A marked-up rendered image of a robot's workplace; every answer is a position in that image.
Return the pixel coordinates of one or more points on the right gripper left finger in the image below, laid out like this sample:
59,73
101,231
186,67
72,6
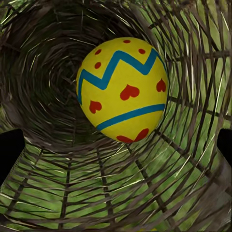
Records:
12,144

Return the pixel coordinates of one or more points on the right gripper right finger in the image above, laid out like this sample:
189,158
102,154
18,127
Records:
224,144

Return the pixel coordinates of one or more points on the wicker basket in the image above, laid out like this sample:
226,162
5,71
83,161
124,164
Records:
127,23

